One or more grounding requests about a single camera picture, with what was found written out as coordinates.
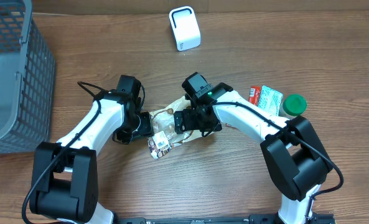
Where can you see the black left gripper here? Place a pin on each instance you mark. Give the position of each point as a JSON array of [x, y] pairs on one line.
[[145, 127]]

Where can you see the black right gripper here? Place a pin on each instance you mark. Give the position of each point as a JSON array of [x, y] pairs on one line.
[[188, 115]]

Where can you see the brown pantree snack bag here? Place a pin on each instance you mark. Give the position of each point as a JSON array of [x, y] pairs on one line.
[[165, 138]]

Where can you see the orange small box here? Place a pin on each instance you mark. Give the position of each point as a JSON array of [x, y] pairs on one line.
[[230, 126]]

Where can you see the red snack stick packet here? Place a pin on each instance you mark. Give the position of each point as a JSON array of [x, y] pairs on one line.
[[254, 96]]

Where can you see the teal snack packet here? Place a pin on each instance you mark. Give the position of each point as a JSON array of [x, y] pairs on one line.
[[270, 100]]

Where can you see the green lid jar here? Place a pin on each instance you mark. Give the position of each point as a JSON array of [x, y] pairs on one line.
[[294, 105]]

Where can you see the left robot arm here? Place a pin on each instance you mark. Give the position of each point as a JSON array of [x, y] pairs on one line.
[[64, 185]]

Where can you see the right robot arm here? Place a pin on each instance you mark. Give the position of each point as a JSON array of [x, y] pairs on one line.
[[296, 159]]

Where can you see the white barcode scanner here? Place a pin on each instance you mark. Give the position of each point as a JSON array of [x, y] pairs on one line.
[[185, 28]]

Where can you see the grey plastic mesh basket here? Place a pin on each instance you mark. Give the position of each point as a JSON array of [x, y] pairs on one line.
[[27, 79]]

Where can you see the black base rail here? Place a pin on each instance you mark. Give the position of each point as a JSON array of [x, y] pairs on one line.
[[203, 220]]

